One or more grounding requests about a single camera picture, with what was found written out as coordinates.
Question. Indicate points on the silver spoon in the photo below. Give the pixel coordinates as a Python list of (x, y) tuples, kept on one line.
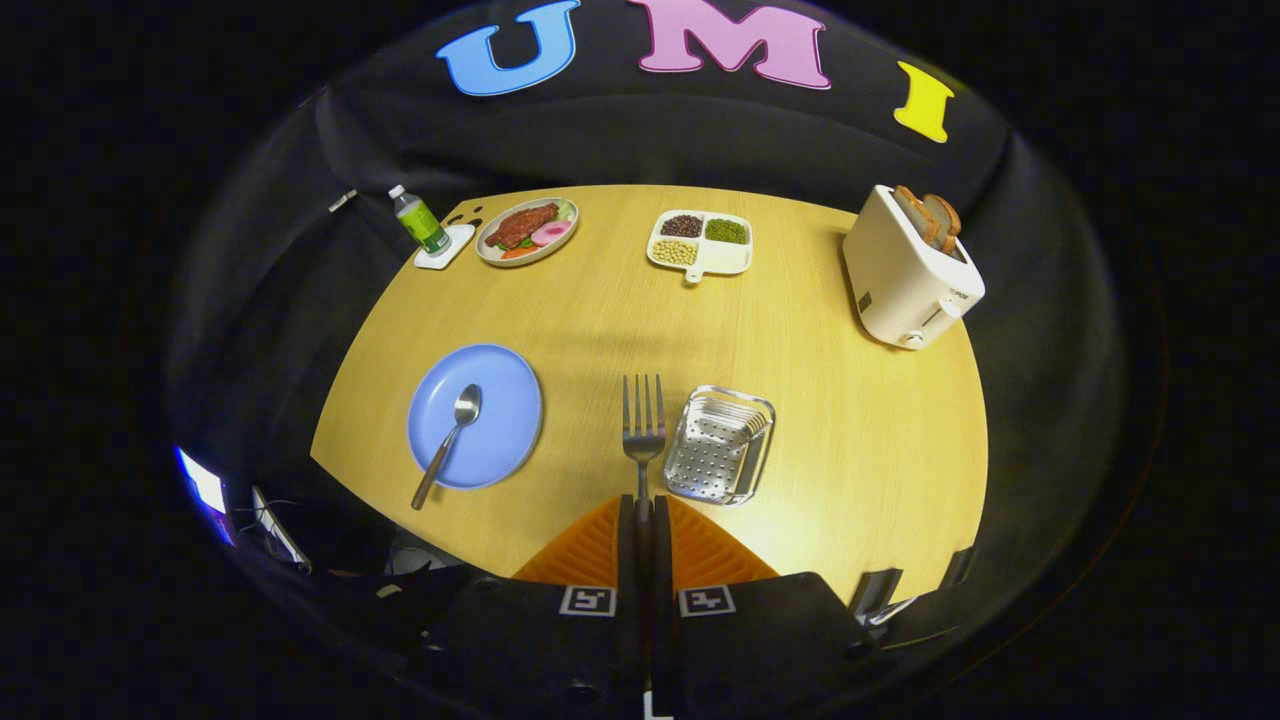
[(466, 405)]

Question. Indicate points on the green plastic bottle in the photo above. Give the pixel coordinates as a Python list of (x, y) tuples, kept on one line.
[(422, 225)]

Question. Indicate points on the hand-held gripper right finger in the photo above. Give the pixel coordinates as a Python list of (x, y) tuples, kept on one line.
[(662, 560)]

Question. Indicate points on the blue plate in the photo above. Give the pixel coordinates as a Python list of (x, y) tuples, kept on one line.
[(500, 420)]

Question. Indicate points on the perforated metal basket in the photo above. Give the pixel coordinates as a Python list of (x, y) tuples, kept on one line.
[(715, 450)]

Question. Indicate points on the lit monitor screen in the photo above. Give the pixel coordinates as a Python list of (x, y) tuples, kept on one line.
[(205, 485)]

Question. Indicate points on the white flat device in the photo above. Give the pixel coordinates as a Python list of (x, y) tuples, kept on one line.
[(280, 530)]

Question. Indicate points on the brown bread slice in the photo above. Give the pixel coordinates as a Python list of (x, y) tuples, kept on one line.
[(945, 212), (908, 205)]

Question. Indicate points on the black backdrop cloth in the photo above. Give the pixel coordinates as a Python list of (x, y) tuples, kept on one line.
[(700, 140)]

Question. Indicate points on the white divided dish of beans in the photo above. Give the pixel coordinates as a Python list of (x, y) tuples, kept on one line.
[(728, 258)]

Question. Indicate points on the plate of meat and vegetables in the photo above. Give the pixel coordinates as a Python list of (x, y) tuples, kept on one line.
[(520, 228)]

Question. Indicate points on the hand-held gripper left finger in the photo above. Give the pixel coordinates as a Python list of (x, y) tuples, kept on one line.
[(628, 560)]

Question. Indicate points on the silver fork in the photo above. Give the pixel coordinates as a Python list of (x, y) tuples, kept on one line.
[(644, 445)]

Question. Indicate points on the white square coaster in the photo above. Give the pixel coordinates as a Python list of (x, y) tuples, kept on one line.
[(462, 238)]

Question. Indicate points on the silver cloth clip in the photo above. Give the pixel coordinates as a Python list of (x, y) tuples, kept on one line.
[(343, 200)]

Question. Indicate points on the white toaster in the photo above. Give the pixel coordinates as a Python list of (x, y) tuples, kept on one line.
[(900, 280)]

